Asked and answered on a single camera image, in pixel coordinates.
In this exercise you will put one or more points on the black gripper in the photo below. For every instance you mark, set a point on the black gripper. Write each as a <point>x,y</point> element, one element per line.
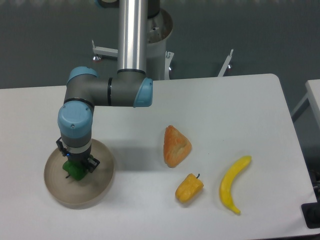
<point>79,154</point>

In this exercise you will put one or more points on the green bell pepper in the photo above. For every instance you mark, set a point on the green bell pepper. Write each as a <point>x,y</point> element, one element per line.
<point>75,169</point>

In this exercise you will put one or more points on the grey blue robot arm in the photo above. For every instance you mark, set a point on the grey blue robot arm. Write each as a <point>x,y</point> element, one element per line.
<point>85,90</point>

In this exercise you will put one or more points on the beige round plate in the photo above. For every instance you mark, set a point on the beige round plate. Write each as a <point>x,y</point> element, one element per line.
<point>82,193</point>

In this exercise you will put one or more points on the yellow bell pepper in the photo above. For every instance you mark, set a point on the yellow bell pepper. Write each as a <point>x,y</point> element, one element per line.
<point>189,188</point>

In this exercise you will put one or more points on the orange triangular bread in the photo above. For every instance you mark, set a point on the orange triangular bread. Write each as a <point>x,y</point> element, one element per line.
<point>176,147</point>

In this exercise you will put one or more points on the yellow banana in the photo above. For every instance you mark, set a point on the yellow banana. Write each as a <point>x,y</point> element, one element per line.
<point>225,187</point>

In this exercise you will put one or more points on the black device at table edge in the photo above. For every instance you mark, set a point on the black device at table edge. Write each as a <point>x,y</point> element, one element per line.
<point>311,214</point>

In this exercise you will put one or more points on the white side table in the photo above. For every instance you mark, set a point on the white side table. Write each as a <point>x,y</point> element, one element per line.
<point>310,99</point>

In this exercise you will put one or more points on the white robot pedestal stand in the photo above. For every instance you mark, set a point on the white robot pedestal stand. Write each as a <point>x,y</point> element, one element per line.
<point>158,58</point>

